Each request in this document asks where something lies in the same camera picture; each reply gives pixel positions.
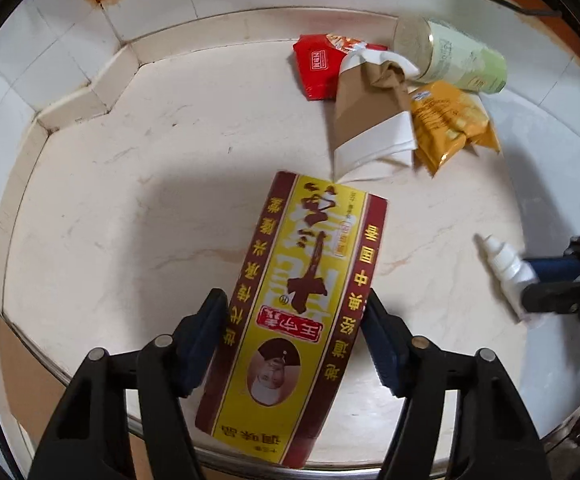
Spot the small white plastic bottle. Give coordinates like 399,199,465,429
477,233,542,324

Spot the red snack packet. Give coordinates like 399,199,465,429
292,33,391,103

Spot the brown white paper carton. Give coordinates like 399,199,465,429
332,45,421,184

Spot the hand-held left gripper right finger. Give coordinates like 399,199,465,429
360,290,553,480

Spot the brown cardboard sheet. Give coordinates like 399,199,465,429
0,316,151,480

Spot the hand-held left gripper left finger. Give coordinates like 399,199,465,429
27,287,231,480

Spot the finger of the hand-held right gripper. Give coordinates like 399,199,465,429
525,232,580,281
521,281,580,333

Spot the yellow snack bag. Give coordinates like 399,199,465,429
408,80,502,177

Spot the pale green canister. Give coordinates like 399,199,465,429
393,15,510,96

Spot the yellow red spice box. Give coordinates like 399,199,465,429
195,170,391,472

